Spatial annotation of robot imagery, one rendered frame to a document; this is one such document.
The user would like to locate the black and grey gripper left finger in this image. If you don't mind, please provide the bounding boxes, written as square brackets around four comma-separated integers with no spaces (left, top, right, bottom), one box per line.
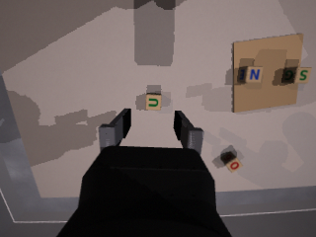
[99,109,131,152]

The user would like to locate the tan flat mat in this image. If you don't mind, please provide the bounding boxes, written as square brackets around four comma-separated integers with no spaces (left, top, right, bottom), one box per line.
[233,34,303,113]

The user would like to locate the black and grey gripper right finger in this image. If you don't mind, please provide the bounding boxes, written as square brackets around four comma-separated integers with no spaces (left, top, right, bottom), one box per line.
[174,111,204,155]

